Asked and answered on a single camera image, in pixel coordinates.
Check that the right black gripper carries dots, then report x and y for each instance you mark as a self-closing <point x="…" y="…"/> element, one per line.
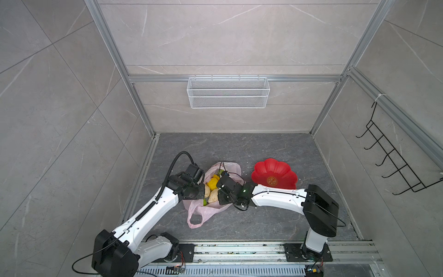
<point x="220" y="195"/>

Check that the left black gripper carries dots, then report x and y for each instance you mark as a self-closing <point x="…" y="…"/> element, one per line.
<point x="201" y="195"/>

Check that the pink plastic bag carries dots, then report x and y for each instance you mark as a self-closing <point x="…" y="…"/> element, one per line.
<point x="200" y="211"/>

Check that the red flower-shaped plastic bowl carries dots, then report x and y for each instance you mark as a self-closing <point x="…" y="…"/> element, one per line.
<point x="275" y="174"/>

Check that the beige fake potato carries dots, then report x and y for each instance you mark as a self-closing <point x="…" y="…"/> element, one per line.
<point x="207" y="191"/>

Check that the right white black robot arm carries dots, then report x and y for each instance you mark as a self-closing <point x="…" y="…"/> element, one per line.
<point x="320" y="209"/>

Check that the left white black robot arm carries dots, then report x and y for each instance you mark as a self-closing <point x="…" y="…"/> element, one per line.
<point x="122" y="252"/>

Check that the beige fake fruit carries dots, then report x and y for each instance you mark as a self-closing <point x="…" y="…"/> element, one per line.
<point x="213" y="196"/>

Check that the yellow fake lemon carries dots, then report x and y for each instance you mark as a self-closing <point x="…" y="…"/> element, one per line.
<point x="212" y="183"/>

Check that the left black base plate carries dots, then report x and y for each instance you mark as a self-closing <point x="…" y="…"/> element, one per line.
<point x="181" y="252"/>

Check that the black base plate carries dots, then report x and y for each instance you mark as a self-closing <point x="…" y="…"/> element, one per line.
<point x="294" y="252"/>
<point x="181" y="252"/>

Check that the aluminium mounting rail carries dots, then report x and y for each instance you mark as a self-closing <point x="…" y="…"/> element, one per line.
<point x="272" y="252"/>

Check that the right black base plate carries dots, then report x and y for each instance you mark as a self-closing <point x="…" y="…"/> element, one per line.
<point x="294" y="252"/>

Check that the white wire mesh basket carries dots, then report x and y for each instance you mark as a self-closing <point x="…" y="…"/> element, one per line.
<point x="228" y="92"/>

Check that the black wire hook rack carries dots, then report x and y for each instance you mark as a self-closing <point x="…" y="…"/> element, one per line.
<point x="392" y="154"/>

